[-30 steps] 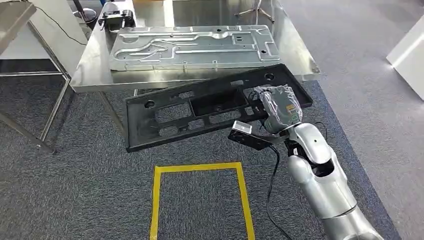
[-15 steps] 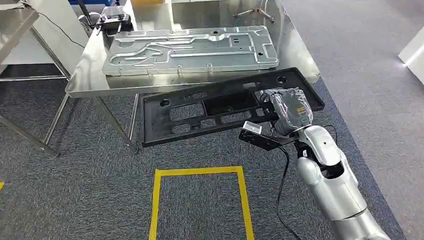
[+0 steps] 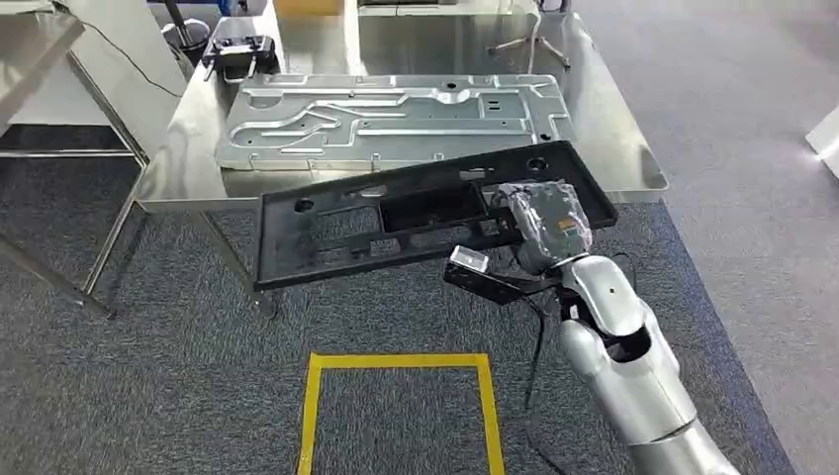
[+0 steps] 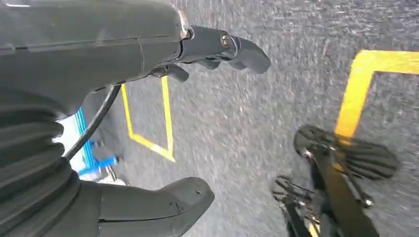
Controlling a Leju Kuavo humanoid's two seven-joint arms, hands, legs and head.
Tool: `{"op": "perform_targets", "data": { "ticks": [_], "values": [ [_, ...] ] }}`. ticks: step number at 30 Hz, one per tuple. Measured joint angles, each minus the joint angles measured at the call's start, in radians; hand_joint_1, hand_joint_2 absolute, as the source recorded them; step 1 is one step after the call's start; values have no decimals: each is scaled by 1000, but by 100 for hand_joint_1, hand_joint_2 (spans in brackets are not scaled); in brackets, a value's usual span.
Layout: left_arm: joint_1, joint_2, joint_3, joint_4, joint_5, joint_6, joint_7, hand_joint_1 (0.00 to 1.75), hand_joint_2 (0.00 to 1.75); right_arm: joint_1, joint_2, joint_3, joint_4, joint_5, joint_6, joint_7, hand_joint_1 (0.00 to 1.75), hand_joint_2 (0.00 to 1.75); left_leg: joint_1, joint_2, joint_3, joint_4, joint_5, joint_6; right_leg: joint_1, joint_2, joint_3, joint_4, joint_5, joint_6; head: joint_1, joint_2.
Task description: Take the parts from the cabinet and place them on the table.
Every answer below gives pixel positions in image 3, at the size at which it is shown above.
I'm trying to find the black plastic panel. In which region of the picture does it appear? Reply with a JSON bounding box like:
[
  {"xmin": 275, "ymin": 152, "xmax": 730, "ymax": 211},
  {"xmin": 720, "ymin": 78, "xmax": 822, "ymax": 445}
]
[{"xmin": 253, "ymin": 140, "xmax": 619, "ymax": 293}]

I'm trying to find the stamped metal plate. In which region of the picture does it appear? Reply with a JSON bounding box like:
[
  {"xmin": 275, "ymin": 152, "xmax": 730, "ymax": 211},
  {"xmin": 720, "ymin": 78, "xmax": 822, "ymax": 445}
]
[{"xmin": 214, "ymin": 72, "xmax": 578, "ymax": 173}]

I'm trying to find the steel bench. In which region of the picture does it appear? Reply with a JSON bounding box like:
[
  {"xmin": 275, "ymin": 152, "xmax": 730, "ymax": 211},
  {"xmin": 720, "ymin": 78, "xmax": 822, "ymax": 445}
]
[{"xmin": 134, "ymin": 0, "xmax": 670, "ymax": 323}]

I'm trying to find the yellow tape square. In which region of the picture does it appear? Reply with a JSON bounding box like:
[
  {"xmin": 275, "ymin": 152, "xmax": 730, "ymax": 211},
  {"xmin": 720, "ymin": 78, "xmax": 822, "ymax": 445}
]
[{"xmin": 296, "ymin": 352, "xmax": 506, "ymax": 475}]

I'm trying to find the metal tripod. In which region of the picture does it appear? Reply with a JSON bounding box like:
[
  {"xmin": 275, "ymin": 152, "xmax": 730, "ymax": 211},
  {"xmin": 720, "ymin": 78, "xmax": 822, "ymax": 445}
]
[{"xmin": 486, "ymin": 0, "xmax": 574, "ymax": 72}]

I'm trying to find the tan cardboard box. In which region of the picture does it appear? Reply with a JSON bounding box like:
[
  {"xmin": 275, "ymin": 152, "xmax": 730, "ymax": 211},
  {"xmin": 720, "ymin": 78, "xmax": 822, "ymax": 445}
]
[{"xmin": 271, "ymin": 0, "xmax": 346, "ymax": 19}]

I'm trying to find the black clamp fixture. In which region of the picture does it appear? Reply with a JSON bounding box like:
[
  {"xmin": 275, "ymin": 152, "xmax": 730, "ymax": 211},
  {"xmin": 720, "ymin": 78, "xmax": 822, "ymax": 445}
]
[{"xmin": 201, "ymin": 34, "xmax": 281, "ymax": 86}]

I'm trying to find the blue grey carpet mat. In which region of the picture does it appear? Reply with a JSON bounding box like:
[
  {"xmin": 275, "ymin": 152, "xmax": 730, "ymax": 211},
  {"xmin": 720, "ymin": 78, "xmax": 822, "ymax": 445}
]
[{"xmin": 0, "ymin": 123, "xmax": 798, "ymax": 475}]

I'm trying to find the black round stand base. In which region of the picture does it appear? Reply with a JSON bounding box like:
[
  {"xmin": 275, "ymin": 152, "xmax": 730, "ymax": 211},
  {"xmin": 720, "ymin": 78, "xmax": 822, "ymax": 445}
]
[{"xmin": 160, "ymin": 0, "xmax": 213, "ymax": 68}]

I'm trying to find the white object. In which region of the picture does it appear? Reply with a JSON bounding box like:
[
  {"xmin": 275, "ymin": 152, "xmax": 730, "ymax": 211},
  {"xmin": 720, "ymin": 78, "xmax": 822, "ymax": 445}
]
[{"xmin": 804, "ymin": 104, "xmax": 839, "ymax": 181}]

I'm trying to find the steel side table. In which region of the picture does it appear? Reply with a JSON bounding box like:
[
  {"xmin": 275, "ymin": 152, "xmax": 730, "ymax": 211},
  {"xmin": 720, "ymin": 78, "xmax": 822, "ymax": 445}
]
[{"xmin": 0, "ymin": 0, "xmax": 152, "ymax": 323}]

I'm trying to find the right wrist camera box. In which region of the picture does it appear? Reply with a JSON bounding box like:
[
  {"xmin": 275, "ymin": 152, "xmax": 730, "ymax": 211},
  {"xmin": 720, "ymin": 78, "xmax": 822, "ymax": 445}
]
[{"xmin": 443, "ymin": 244, "xmax": 565, "ymax": 307}]

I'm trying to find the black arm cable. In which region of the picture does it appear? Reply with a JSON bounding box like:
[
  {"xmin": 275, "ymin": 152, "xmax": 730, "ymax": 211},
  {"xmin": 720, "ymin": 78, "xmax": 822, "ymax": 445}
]
[{"xmin": 520, "ymin": 295, "xmax": 573, "ymax": 475}]

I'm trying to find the thin black wall cable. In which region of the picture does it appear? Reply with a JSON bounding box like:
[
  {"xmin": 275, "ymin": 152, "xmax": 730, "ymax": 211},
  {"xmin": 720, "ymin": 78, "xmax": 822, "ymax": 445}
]
[{"xmin": 77, "ymin": 18, "xmax": 186, "ymax": 100}]

